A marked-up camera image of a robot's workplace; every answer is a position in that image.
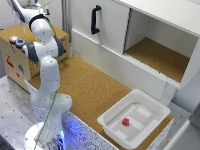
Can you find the white sliding door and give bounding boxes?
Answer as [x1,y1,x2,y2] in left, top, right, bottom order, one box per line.
[72,0,131,56]

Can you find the pink block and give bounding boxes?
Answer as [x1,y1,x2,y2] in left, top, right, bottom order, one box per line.
[121,117,131,127]

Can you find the white cabinet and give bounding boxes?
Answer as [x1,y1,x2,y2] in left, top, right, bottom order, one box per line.
[70,0,200,108]

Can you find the white plastic box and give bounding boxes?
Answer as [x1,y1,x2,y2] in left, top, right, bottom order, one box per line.
[96,88,172,150]

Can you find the blue button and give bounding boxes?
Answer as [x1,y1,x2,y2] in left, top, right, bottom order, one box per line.
[15,38,26,48]

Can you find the wooden drawer box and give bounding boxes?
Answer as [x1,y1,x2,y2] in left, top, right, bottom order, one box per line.
[0,22,71,93]

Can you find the red button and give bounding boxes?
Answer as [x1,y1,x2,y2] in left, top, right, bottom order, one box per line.
[9,34,19,44]

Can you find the green cable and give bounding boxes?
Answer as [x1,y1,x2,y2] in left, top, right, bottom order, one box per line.
[32,0,62,150]

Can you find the black door handle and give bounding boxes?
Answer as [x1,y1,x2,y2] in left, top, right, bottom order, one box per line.
[90,4,102,36]

